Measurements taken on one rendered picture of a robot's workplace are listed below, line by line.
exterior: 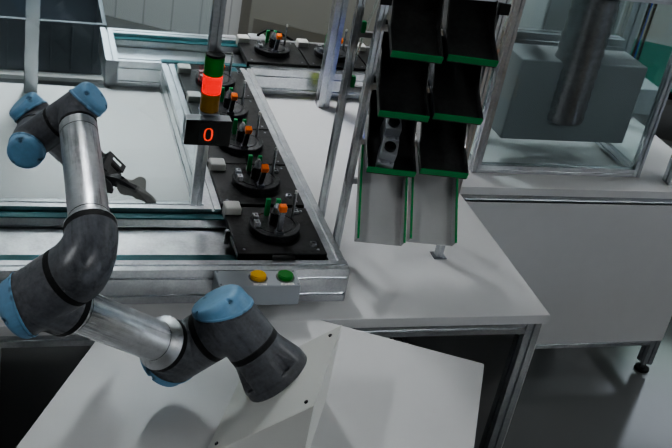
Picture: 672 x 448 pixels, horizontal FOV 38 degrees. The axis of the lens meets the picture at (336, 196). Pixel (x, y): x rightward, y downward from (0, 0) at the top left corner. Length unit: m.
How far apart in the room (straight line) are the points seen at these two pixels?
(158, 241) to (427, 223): 0.73
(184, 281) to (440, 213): 0.74
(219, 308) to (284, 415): 0.25
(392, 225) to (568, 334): 1.46
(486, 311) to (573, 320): 1.24
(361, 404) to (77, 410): 0.63
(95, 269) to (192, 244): 0.91
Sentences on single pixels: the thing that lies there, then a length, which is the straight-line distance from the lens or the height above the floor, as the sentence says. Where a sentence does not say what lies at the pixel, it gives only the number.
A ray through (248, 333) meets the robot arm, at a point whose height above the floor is 1.09.
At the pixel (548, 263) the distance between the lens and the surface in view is 3.70.
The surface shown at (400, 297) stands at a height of 0.86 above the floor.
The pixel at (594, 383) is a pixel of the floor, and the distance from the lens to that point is 4.13.
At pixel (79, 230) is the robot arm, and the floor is 1.38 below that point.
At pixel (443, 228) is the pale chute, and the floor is 1.02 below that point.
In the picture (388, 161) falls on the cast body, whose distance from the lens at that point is 2.54.
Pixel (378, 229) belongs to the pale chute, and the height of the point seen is 1.02.
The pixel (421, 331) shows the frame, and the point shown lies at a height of 0.80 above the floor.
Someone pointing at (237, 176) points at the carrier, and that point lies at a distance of 2.82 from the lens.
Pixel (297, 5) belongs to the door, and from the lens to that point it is 6.45.
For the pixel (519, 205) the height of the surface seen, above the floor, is 0.79.
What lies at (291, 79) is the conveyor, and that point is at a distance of 3.76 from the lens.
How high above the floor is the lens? 2.31
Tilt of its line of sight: 28 degrees down
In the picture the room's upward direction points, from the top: 11 degrees clockwise
